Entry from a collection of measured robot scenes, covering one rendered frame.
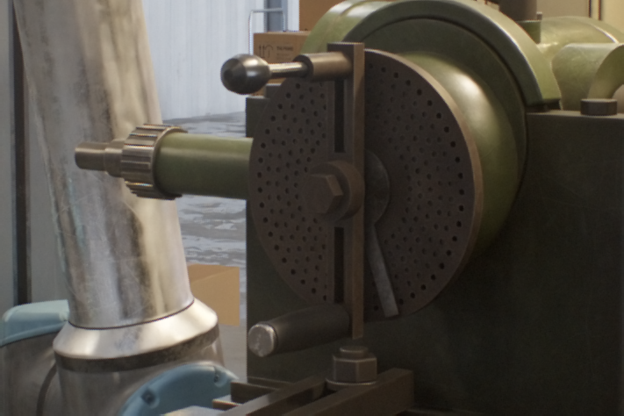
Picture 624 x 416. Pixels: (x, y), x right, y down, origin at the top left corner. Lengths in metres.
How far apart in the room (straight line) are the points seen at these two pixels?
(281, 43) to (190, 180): 8.74
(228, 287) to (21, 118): 3.49
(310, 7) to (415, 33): 9.17
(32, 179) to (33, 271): 0.10
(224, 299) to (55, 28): 3.99
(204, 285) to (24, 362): 3.64
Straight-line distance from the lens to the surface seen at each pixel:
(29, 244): 2.23
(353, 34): 1.44
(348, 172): 1.30
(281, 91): 1.37
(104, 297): 1.74
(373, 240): 1.33
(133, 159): 1.48
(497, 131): 1.35
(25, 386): 1.91
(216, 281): 5.61
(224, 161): 1.43
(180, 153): 1.46
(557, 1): 1.74
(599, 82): 1.42
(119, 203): 1.72
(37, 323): 1.90
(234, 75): 1.22
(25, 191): 2.23
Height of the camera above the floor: 1.34
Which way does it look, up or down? 7 degrees down
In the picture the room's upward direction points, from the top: straight up
